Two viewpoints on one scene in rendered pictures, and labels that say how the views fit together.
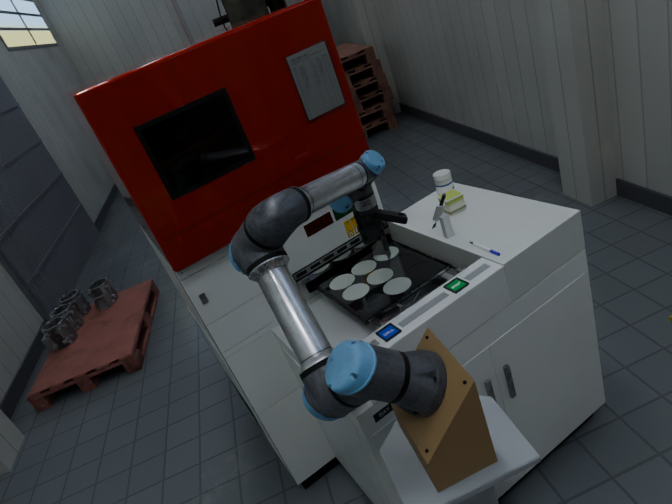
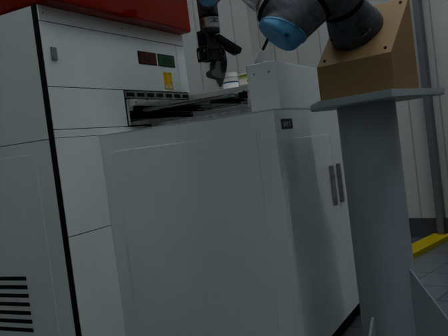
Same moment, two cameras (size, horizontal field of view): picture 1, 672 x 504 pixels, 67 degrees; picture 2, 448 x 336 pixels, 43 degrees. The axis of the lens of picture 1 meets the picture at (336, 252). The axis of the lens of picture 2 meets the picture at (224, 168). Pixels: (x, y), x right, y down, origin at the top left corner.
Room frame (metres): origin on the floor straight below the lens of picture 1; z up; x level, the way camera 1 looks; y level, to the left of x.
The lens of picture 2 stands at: (-0.02, 1.27, 0.73)
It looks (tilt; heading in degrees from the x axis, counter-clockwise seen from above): 2 degrees down; 319
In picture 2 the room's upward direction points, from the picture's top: 7 degrees counter-clockwise
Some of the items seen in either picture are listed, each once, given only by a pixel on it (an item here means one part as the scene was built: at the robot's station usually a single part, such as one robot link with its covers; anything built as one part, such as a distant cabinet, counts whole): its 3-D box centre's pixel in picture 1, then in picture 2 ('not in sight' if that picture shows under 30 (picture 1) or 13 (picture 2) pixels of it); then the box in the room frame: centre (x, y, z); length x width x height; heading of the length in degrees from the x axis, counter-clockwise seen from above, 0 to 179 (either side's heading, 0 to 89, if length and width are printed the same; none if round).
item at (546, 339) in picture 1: (446, 376); (261, 227); (1.51, -0.22, 0.41); 0.96 x 0.64 x 0.82; 111
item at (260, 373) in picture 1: (313, 343); (79, 247); (2.05, 0.26, 0.41); 0.82 x 0.70 x 0.82; 111
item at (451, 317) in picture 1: (430, 326); (296, 89); (1.22, -0.18, 0.89); 0.55 x 0.09 x 0.14; 111
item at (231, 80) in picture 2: (444, 183); (231, 83); (1.89, -0.51, 1.01); 0.07 x 0.07 x 0.10
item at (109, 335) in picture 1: (95, 327); not in sight; (3.66, 1.98, 0.17); 1.20 x 0.84 x 0.34; 5
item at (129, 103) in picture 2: (347, 263); (162, 111); (1.78, -0.03, 0.89); 0.44 x 0.02 x 0.10; 111
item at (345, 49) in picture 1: (338, 95); not in sight; (6.96, -0.80, 0.51); 1.43 x 1.02 x 1.02; 5
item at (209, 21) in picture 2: (365, 202); (210, 24); (1.58, -0.15, 1.19); 0.08 x 0.08 x 0.05
